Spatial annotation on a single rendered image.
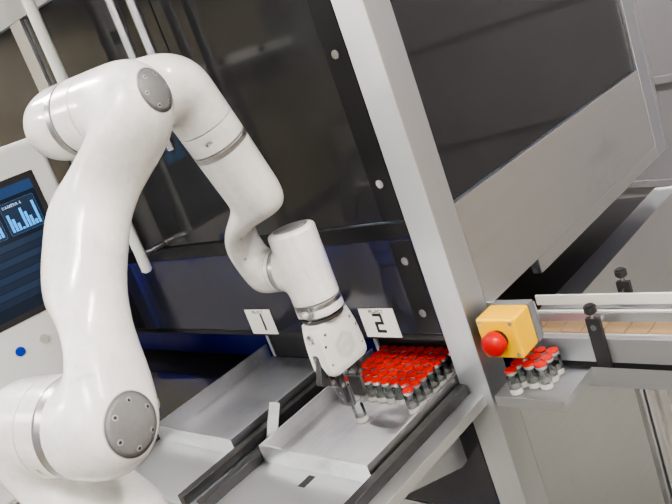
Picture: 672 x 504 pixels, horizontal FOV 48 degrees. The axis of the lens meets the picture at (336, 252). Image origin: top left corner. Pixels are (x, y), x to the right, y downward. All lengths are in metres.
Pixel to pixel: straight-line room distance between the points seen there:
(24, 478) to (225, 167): 0.50
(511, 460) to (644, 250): 0.72
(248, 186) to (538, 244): 0.60
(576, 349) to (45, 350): 1.20
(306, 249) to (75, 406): 0.53
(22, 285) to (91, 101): 0.98
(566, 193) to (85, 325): 1.03
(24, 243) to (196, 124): 0.86
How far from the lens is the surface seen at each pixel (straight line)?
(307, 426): 1.45
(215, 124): 1.11
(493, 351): 1.23
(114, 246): 0.93
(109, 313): 0.90
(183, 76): 1.09
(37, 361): 1.91
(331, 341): 1.28
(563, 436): 1.56
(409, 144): 1.19
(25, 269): 1.88
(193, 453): 1.55
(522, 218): 1.44
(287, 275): 1.25
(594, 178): 1.72
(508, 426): 1.39
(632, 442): 1.85
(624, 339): 1.30
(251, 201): 1.16
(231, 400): 1.69
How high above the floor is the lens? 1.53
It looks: 15 degrees down
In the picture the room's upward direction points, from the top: 20 degrees counter-clockwise
